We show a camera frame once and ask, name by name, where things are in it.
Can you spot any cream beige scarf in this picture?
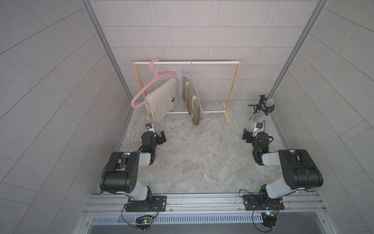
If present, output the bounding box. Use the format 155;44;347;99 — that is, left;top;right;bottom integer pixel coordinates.
145;78;178;123

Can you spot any pink plastic hanger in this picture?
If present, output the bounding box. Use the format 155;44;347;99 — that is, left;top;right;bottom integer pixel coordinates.
131;58;176;109

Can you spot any brown plaid scarf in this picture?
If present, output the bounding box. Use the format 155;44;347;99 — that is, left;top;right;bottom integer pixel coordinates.
182;77;202;126

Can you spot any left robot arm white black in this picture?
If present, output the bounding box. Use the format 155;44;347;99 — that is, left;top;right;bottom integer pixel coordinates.
100;131;167;212

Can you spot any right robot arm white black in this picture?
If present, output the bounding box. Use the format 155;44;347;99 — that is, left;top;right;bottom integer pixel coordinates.
242;129;323;209

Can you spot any wooden clothes rack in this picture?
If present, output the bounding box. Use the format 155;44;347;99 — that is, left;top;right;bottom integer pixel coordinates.
131;58;242;124

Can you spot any microphone on black stand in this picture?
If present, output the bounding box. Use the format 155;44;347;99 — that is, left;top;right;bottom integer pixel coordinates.
248;95;275;121

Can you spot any left circuit board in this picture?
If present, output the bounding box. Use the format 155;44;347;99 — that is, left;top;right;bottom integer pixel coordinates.
135;215;155;232

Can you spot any circuit board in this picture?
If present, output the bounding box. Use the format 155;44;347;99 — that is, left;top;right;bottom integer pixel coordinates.
261;212;278;229
135;215;155;232

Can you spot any right circuit board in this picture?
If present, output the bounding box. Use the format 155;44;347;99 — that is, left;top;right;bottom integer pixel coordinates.
261;212;278;229

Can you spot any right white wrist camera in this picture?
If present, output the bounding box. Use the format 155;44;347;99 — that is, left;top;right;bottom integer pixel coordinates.
253;121;266;135

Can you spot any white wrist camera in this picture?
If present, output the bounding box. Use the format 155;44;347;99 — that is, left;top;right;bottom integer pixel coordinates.
145;123;154;132
253;121;266;135

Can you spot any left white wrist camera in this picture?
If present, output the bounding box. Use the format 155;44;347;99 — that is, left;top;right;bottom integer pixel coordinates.
145;123;154;132

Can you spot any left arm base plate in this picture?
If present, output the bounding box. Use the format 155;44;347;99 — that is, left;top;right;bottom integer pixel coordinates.
125;196;167;212

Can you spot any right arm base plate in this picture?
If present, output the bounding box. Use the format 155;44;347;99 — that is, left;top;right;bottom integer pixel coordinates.
242;194;285;211

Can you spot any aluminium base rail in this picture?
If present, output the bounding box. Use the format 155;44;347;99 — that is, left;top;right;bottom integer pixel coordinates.
80;192;326;215

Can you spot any right aluminium corner post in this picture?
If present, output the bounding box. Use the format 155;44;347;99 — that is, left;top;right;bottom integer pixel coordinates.
267;0;329;100

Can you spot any aluminium corner post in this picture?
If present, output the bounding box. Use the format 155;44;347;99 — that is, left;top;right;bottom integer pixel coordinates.
267;0;329;100
82;0;132;101

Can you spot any left aluminium corner post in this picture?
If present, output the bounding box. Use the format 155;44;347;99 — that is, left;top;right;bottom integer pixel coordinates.
82;0;132;101

